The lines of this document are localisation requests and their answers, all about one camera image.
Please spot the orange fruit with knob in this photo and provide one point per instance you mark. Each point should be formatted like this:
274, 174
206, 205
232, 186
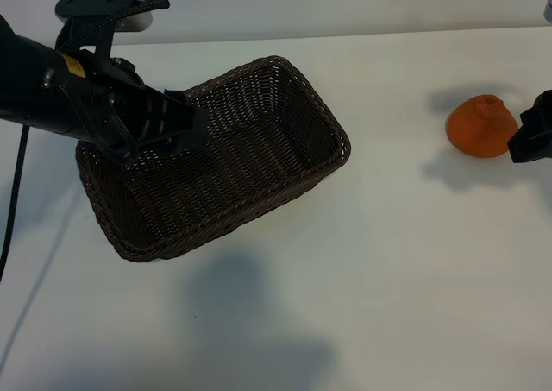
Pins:
478, 128

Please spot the white object with dark print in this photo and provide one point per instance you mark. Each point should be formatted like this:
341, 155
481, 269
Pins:
547, 9

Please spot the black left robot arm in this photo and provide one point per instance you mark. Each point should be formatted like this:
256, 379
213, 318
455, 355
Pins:
26, 84

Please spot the dark brown woven basket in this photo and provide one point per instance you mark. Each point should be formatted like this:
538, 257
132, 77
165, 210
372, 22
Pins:
259, 171

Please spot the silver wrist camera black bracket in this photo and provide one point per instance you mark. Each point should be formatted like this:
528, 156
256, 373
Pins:
95, 0

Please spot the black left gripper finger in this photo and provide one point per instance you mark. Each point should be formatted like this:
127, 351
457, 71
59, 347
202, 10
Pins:
174, 96
194, 128

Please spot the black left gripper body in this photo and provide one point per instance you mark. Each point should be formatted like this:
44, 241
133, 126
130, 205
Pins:
121, 102

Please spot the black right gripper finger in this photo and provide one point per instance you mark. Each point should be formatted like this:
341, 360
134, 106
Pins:
541, 115
532, 147

